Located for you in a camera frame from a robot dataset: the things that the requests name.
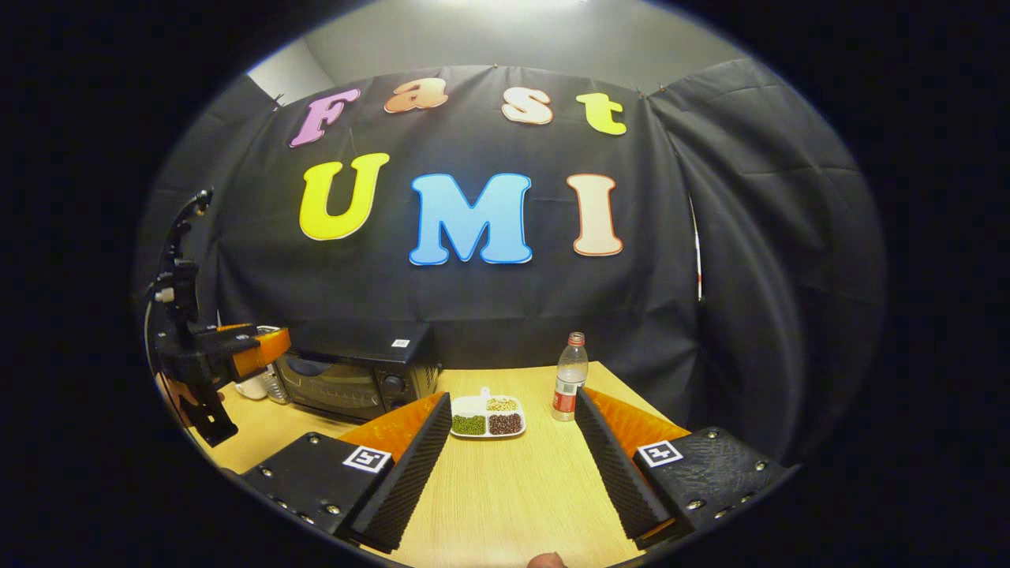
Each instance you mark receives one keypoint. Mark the black oven knob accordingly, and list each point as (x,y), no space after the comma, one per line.
(393,384)

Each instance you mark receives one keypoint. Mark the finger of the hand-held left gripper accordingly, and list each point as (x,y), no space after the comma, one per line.
(209,414)
(264,351)

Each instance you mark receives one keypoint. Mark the clear plastic water bottle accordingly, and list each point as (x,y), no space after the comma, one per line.
(566,394)

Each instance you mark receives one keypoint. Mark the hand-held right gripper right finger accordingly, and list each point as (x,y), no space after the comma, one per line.
(615,473)

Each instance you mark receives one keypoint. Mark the white toaster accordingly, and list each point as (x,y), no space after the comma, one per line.
(254,388)

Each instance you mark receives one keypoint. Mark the white divided dish with beans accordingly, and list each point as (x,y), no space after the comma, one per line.
(505,424)

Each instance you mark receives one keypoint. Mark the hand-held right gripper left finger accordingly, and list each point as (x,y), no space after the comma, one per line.
(410,473)

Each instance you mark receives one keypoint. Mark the black electric oven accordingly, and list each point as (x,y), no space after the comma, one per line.
(355,347)

